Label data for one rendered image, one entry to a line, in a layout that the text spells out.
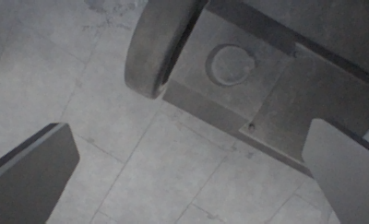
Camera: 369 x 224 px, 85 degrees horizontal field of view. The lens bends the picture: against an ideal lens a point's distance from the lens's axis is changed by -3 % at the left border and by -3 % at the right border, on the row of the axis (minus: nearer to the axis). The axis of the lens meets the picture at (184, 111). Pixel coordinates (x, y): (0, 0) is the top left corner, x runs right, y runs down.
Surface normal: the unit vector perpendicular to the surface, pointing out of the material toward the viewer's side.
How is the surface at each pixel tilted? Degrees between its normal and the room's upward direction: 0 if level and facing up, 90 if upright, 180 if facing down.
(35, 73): 0
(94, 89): 0
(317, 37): 0
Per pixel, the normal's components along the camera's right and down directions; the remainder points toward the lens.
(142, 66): -0.27, 0.64
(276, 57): -0.07, 0.22
